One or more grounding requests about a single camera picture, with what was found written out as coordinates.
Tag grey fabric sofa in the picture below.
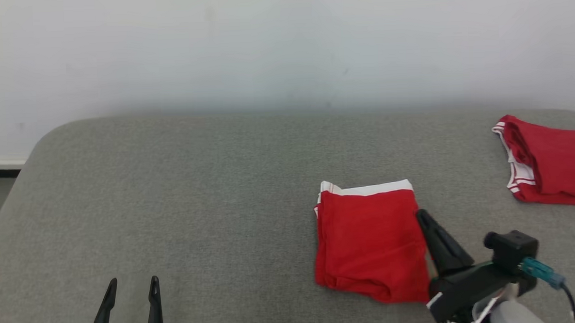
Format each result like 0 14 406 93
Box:
0 96 575 323

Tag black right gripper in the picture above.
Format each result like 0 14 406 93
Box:
415 204 538 323

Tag red Bulls jersey shirt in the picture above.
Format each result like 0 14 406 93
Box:
491 112 575 211

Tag red shorts with white stripe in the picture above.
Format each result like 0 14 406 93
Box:
310 177 432 308

